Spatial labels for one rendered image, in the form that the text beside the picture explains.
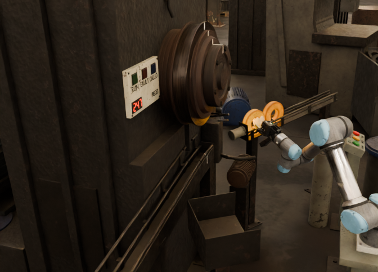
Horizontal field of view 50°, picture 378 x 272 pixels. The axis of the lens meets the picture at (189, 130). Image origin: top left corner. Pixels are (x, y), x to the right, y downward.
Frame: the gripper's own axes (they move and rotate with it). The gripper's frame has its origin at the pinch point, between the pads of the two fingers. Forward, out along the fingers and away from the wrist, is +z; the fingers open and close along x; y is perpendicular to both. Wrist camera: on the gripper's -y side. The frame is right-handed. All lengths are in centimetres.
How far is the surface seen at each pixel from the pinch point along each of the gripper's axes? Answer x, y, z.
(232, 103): -90, -80, 108
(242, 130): 10.5, -2.0, -2.5
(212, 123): 34.1, 9.2, -1.8
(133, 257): 107, 4, -53
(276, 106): -16.4, 5.8, 0.5
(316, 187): -29, -33, -39
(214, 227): 73, 7, -57
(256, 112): 0.0, 5.6, 0.5
